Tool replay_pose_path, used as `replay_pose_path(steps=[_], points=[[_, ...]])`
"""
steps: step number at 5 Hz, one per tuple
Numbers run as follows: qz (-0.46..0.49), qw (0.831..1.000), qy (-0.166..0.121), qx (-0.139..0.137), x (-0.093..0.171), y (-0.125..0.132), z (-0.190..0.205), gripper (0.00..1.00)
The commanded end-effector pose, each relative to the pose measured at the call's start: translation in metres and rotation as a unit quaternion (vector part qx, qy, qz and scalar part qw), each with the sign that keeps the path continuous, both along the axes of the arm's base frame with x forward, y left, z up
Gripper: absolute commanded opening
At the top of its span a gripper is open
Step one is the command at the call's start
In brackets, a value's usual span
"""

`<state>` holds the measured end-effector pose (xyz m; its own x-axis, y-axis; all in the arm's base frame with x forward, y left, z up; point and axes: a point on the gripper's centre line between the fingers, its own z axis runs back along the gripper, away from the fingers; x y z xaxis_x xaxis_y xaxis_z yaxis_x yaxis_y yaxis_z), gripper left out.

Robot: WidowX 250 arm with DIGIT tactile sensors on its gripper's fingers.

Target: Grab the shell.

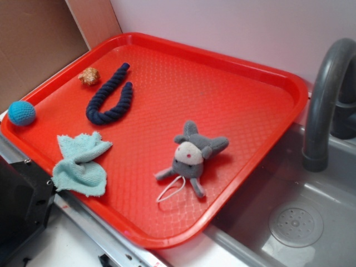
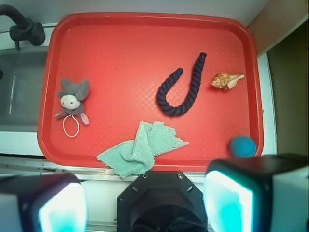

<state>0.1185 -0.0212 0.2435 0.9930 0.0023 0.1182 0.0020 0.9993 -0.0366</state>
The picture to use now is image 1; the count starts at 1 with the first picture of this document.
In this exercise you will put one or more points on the grey toy faucet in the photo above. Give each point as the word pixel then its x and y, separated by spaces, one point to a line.
pixel 332 105

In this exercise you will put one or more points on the light teal cloth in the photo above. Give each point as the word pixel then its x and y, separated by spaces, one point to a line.
pixel 77 171

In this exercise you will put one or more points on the red plastic tray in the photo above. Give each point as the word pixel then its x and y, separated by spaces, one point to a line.
pixel 250 104

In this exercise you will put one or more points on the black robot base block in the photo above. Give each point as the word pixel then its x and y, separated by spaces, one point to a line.
pixel 27 194

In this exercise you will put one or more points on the brown spiral seashell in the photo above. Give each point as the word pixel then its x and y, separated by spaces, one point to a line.
pixel 89 77

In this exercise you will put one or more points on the grey plush donkey toy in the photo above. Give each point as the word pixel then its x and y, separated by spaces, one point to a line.
pixel 193 149

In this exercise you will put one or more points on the blue crocheted ball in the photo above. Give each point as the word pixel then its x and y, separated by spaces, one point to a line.
pixel 21 113

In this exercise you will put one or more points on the brown cardboard panel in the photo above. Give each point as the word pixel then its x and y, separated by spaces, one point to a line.
pixel 39 38

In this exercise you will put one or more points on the grey plastic toy sink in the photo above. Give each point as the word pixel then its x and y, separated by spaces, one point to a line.
pixel 284 215

